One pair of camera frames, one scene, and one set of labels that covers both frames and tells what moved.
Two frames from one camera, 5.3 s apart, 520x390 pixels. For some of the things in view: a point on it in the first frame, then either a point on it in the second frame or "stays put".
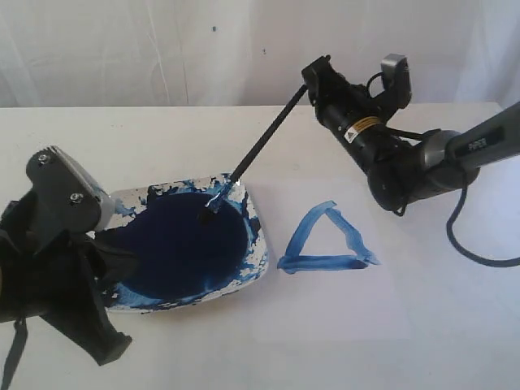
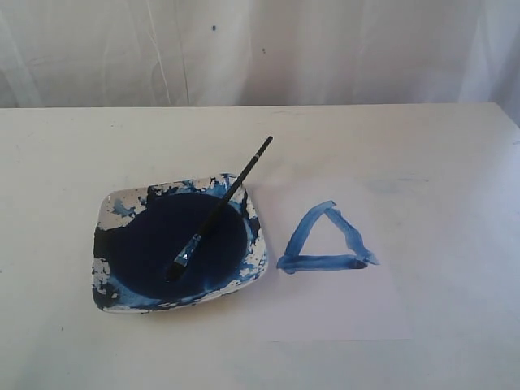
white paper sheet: [337, 264] stays put
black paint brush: [216, 200] → [189, 247]
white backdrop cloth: [180, 53] stays put
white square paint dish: [175, 250] stays put
